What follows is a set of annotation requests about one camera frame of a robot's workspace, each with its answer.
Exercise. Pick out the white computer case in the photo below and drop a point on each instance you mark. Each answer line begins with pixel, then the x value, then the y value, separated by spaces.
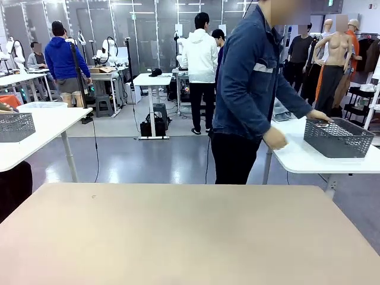
pixel 135 93

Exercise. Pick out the grey perforated plastic basket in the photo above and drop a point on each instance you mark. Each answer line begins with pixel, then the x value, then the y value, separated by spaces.
pixel 15 127
pixel 338 142

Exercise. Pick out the person's left hand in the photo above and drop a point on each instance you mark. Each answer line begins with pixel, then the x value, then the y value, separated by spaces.
pixel 320 116

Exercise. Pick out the skin tone female mannequin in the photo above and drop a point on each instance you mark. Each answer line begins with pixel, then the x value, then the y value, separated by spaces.
pixel 337 47

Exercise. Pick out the grey blue folded towel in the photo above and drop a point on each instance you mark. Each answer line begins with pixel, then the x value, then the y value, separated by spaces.
pixel 282 112

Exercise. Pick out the person in purple top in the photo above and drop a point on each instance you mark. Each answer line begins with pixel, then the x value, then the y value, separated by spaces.
pixel 219 38

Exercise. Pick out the clothes rack with dark garments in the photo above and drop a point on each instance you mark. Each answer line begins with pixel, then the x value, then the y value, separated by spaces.
pixel 371 56

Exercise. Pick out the white paper sign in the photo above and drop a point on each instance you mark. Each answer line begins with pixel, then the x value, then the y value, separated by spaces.
pixel 178 29

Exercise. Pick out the person in denim jacket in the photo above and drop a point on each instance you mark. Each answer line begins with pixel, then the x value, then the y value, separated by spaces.
pixel 243 89

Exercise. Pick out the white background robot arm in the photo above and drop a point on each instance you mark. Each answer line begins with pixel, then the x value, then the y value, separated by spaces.
pixel 80 37
pixel 107 49
pixel 3 56
pixel 179 59
pixel 17 50

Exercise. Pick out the mannequin with beige hat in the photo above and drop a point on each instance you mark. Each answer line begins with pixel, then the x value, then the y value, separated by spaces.
pixel 354 25

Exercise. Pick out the white plastic bin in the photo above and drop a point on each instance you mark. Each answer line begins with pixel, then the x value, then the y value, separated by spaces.
pixel 41 105

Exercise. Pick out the person's left forearm denim sleeve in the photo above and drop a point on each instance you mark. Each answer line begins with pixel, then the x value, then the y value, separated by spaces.
pixel 297 102

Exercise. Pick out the seated person in grey top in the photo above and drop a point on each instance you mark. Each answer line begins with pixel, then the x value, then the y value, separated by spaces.
pixel 37 60

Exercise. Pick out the white mannequin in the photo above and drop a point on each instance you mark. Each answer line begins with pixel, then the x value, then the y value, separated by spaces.
pixel 328 26

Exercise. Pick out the white background desk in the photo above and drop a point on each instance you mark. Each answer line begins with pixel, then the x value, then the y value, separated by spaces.
pixel 102 75
pixel 151 80
pixel 20 77

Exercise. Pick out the person in blue hoodie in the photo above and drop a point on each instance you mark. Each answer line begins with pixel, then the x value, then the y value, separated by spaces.
pixel 62 56

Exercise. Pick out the orange cloth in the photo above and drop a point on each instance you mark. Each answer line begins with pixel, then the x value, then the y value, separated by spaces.
pixel 9 101

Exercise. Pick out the flat cardboard box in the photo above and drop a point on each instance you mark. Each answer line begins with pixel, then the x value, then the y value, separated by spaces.
pixel 102 70

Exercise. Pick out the white item on cart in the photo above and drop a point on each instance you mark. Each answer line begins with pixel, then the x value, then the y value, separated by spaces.
pixel 366 88

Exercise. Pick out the black floor bag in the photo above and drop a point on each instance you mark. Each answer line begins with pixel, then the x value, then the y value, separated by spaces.
pixel 147 129

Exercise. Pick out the person in white hoodie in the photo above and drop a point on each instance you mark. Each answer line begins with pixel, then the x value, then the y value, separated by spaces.
pixel 199 56

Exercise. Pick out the white metal frame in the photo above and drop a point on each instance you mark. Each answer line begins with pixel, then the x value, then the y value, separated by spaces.
pixel 374 101

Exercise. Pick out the person's right hand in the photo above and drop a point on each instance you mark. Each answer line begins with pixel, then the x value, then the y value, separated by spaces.
pixel 276 138

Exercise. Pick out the grey plastic stool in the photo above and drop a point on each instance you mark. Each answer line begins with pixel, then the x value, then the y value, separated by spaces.
pixel 160 108
pixel 104 104

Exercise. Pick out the black bulky object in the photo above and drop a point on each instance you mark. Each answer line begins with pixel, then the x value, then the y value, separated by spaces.
pixel 15 190

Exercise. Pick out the person in black clothes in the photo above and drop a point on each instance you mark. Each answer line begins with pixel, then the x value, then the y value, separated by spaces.
pixel 300 50

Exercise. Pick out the black cap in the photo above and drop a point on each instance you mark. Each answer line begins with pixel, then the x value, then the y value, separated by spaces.
pixel 155 72

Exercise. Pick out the black shelf cart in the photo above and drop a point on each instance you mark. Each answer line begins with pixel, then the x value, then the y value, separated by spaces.
pixel 354 111

